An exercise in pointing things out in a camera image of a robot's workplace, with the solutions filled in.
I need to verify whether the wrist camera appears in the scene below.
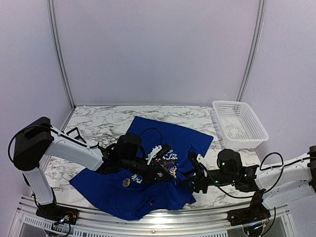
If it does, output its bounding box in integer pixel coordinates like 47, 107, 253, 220
147, 143, 171, 165
188, 152, 207, 170

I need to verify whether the left aluminium corner post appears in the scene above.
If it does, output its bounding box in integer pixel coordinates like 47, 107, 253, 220
47, 0, 76, 110

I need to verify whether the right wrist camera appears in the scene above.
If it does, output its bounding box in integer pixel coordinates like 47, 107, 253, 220
188, 152, 207, 170

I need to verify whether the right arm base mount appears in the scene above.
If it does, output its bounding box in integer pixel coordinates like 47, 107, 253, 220
227, 206, 271, 226

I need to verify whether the aluminium front rail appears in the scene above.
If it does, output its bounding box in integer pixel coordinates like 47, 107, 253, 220
8, 196, 294, 237

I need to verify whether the round button badge brooch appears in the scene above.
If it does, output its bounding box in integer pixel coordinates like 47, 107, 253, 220
122, 178, 131, 188

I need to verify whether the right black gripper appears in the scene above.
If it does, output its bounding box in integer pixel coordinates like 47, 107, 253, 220
179, 167, 237, 194

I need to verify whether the white plastic basket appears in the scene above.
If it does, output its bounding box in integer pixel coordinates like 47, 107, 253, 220
212, 100, 269, 149

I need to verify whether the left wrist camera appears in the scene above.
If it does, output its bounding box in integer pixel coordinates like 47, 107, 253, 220
147, 143, 171, 165

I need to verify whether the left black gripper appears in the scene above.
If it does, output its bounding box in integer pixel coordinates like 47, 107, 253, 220
120, 156, 173, 184

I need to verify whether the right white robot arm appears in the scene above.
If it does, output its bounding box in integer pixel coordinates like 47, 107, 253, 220
179, 146, 316, 221

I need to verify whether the aluminium corner post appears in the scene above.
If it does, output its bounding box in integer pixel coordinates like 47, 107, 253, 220
47, 0, 76, 110
236, 0, 266, 102

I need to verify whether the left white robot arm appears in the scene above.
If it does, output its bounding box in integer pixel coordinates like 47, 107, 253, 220
7, 117, 175, 220

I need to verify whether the right aluminium corner post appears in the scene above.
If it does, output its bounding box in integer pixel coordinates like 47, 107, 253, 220
236, 0, 266, 102

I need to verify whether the blue printed t-shirt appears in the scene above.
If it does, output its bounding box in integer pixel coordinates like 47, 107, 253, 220
70, 117, 213, 221

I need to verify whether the black brooch display box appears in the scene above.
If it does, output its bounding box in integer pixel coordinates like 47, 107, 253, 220
66, 127, 86, 143

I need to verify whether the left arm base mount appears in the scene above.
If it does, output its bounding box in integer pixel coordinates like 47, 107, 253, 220
36, 203, 79, 225

